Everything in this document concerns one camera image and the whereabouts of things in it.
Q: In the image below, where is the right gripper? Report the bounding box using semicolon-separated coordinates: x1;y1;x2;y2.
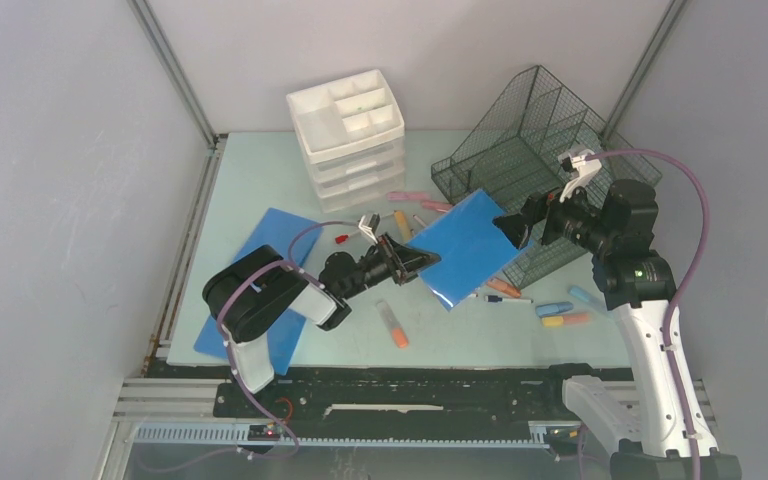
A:
492;173;615;255

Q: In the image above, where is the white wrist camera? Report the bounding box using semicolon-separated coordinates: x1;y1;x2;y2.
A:
358;213;381;245
557;148;602;203

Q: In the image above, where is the red cap marker right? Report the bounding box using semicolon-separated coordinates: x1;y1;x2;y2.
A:
412;214;428;228

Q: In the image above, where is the white plastic drawer organizer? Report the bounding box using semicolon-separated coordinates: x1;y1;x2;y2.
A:
286;69;406;213

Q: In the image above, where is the yellow orange highlighter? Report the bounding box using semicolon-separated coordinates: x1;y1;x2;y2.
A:
541;312;591;328

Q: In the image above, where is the pink highlighter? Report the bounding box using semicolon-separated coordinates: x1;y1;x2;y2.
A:
386;191;431;202
420;200;453;213

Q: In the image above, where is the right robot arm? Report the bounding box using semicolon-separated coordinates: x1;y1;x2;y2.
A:
493;180;742;479

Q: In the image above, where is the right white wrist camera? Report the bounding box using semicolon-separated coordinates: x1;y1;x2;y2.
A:
557;148;602;203

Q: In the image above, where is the clear orange highlighter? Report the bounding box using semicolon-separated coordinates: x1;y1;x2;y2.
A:
376;300;409;349

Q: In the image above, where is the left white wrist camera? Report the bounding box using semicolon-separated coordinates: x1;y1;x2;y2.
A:
358;213;381;245

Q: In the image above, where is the green wire mesh organizer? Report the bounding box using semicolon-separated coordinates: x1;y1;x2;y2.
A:
431;66;662;288

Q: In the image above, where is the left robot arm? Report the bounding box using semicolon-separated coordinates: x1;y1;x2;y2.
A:
202;234;441;417

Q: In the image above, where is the pink highlighter right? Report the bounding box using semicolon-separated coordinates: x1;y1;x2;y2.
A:
420;200;453;213

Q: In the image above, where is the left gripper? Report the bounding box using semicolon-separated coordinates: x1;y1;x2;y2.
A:
340;232;439;300

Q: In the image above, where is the light blue highlighter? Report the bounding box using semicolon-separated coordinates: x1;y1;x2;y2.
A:
568;285;608;314

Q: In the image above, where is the orange highlighter by basket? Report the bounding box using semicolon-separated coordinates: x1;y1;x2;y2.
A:
486;277;521;298

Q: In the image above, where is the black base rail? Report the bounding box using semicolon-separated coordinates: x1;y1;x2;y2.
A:
211;362;630;444

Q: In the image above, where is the pink highlighter left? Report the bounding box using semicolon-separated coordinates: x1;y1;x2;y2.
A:
386;191;431;202

